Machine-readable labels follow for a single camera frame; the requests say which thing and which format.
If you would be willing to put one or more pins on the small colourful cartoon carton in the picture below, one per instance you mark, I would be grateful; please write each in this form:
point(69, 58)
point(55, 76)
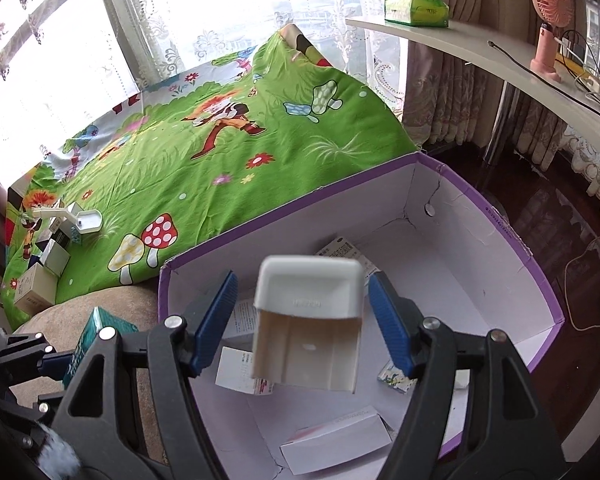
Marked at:
point(394, 377)

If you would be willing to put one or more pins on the metal desk leg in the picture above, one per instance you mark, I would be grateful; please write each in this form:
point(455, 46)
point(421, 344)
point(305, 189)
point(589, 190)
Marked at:
point(497, 120)

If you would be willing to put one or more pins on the white lace curtain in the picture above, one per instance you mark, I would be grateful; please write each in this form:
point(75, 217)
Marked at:
point(205, 20)

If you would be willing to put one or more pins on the brown patterned curtain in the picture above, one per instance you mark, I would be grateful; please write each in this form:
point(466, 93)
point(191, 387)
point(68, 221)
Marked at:
point(460, 85)

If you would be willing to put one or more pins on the white carton blue red label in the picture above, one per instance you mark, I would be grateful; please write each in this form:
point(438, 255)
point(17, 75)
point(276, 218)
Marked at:
point(342, 252)

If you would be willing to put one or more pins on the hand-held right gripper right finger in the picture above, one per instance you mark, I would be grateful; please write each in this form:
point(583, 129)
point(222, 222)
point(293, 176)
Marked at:
point(387, 327)

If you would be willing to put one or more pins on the green cartoon printed blanket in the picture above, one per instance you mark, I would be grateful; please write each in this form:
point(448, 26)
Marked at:
point(180, 160)

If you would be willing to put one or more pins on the cream white printed carton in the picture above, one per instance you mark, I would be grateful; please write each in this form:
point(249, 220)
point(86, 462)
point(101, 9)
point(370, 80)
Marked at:
point(32, 287)

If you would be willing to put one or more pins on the teal green carton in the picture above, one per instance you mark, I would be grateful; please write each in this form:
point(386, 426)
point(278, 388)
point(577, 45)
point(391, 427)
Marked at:
point(87, 345)

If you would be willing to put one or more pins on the small white carton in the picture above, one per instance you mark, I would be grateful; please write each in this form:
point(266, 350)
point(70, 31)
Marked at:
point(461, 379)

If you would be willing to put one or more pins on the white carton with barcode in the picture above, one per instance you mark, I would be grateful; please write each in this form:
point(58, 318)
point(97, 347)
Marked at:
point(240, 370)

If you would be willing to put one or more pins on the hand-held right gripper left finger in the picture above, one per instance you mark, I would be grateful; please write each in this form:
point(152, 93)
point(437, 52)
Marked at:
point(215, 322)

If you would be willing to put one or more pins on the large white box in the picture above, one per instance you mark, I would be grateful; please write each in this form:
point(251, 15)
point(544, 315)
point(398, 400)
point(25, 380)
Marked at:
point(56, 259)

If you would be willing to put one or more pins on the white lace cloth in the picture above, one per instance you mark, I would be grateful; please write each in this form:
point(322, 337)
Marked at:
point(595, 160)

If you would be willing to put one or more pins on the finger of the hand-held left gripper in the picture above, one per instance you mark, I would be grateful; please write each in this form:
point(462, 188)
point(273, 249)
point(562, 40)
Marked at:
point(25, 352)
point(30, 410)

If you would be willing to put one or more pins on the white plastic bracket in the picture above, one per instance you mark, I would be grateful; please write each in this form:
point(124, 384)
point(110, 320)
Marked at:
point(87, 220)

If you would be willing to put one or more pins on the long grey-white carton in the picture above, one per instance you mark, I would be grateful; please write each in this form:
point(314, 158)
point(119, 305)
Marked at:
point(335, 435)

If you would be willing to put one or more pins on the white carton with teal end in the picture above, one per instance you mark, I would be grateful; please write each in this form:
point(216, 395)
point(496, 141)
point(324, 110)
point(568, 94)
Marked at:
point(72, 232)

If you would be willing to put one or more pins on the white curved desk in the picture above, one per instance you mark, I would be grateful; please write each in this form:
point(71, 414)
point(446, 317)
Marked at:
point(480, 55)

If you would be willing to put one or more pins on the white plastic holder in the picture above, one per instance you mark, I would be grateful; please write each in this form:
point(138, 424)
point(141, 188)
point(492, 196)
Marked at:
point(305, 300)

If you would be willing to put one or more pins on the black box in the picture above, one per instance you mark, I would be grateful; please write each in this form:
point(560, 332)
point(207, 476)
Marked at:
point(44, 246)

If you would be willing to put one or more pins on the purple cardboard box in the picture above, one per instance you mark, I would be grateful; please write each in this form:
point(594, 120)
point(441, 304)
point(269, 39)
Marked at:
point(480, 270)

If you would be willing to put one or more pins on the beige plush cushion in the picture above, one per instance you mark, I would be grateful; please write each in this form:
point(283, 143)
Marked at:
point(125, 305)

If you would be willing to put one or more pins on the small yellow object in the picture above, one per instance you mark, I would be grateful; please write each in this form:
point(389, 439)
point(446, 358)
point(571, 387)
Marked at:
point(575, 63)

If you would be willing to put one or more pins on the green tissue pack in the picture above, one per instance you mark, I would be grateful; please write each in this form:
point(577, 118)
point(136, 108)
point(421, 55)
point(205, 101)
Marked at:
point(415, 7)

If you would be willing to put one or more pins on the small grey-white carton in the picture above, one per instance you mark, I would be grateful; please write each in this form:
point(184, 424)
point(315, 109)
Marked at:
point(240, 317)

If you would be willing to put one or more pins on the pink handheld fan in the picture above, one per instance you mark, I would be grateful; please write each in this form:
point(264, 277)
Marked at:
point(555, 5)

